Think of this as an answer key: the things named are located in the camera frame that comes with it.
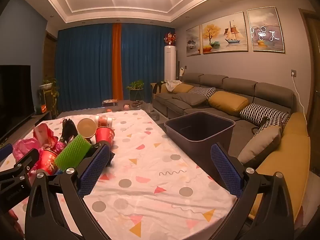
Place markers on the wide sailboat painting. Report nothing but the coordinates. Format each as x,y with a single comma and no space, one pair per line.
223,33

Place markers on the pink plastic bag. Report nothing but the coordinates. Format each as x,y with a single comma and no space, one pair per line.
26,146

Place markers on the green foam net sleeve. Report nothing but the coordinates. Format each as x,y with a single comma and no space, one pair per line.
71,153

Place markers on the orange curtain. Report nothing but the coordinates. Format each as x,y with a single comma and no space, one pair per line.
117,60

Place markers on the orange glowing ornament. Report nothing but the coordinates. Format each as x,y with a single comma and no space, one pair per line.
42,108

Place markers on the red flower ornament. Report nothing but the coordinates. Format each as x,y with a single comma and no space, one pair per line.
169,38

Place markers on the grey fabric sofa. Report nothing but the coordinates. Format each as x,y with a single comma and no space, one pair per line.
237,82

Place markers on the red plastic bag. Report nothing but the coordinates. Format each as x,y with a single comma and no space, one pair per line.
44,133

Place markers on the fruit plate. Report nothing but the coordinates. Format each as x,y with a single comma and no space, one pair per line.
110,101

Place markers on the brown wooden door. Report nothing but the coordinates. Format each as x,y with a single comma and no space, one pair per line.
308,67

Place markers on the small landscape painting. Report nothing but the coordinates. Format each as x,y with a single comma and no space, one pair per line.
193,41

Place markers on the grey plastic bin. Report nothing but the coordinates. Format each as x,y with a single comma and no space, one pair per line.
200,140

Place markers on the black television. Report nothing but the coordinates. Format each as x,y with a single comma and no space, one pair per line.
13,100

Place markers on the white standing air conditioner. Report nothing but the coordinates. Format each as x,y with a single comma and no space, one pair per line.
170,63

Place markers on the trailing green plant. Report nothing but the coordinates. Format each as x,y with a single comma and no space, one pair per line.
49,82

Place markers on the brown wooden wall panel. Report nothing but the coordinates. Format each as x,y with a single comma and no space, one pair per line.
50,55

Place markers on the flat grey cushion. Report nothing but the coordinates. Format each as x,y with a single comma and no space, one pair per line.
191,99

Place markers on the white cloth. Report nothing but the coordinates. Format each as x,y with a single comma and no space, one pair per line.
173,85

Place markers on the patterned white tablecloth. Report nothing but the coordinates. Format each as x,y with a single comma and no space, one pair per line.
150,155

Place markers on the wall socket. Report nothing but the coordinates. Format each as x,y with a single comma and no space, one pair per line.
293,73

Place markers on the light grey cushion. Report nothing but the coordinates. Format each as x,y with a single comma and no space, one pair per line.
260,142

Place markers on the beige paper bowl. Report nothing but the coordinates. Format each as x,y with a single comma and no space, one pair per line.
86,128

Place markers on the gold plant stand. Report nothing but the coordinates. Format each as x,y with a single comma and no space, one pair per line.
46,102

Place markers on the small yellow cushion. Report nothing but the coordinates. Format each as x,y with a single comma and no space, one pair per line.
182,88

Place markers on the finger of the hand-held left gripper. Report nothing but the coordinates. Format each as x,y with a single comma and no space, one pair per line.
27,160
5,152

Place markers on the small white appliance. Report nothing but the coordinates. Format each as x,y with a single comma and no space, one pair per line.
181,71

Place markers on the purple framed painting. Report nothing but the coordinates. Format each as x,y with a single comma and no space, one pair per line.
266,30

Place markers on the plump yellow cushion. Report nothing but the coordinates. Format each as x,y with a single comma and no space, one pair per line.
228,102

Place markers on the potted green plant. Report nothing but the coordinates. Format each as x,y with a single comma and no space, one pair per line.
136,86

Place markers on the blue curtain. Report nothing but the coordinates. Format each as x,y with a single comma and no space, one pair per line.
85,65
147,60

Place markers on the dark television cabinet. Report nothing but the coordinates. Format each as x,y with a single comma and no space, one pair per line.
40,118

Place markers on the black white patterned cushion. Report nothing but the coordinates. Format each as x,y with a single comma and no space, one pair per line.
203,92
276,125
252,112

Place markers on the printed red paper cup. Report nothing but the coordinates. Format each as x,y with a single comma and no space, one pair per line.
47,161

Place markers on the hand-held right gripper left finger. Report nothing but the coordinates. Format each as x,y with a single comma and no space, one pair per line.
95,167

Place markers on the black plastic bag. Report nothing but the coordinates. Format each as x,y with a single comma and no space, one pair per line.
68,130

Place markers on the large yellow seat cushion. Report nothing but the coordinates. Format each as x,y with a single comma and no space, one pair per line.
287,167

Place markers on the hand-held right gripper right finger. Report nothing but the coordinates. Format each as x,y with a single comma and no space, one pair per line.
225,170

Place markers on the small pink figurine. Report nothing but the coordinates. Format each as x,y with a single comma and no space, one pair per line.
126,107

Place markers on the dark coffee table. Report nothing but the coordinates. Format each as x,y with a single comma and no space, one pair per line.
120,105

